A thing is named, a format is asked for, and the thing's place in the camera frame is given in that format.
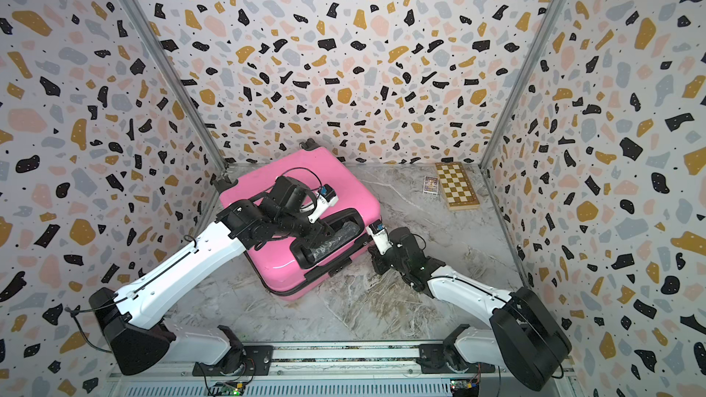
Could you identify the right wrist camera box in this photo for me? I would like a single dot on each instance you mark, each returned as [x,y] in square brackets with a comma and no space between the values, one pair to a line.
[378,233]

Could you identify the aluminium corner post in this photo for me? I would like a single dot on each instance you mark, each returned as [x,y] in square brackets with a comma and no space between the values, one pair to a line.
[154,47]
[536,49]

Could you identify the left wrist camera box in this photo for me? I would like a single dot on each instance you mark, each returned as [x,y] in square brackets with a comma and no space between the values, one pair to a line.
[326,198]

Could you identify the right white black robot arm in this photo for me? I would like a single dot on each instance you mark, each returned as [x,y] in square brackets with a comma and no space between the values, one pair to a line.
[523,337]

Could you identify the wooden chessboard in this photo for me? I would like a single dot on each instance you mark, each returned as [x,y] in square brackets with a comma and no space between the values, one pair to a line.
[456,187]

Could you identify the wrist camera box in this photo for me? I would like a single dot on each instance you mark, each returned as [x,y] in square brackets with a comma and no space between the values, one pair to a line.
[326,198]
[378,233]

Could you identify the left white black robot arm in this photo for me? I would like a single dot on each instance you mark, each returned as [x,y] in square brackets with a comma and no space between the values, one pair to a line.
[132,319]

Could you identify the left aluminium corner post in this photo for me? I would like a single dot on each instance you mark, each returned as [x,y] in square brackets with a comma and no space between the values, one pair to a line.
[154,47]

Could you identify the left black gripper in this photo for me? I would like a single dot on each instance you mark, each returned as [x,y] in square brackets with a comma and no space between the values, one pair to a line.
[320,236]

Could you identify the small playing card box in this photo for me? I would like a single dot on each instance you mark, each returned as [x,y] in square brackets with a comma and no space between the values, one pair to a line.
[431,185]

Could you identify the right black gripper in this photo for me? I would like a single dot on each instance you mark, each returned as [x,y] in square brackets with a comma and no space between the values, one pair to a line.
[377,259]

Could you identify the pink hard-shell suitcase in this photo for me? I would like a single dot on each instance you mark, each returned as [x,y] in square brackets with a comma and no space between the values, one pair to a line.
[291,267]

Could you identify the right aluminium corner post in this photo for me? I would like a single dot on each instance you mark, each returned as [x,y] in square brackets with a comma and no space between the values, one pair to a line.
[536,49]

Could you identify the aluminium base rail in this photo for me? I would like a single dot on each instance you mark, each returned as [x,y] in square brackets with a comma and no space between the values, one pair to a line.
[326,369]

